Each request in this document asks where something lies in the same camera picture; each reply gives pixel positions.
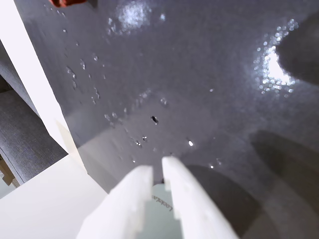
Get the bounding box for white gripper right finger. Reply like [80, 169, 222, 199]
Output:
[161, 156, 240, 239]

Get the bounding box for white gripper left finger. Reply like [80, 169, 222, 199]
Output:
[76, 165, 154, 239]

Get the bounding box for red cube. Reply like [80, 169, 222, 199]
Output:
[48, 0, 87, 8]

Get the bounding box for dark grey table mat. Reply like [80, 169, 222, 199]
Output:
[13, 0, 319, 239]

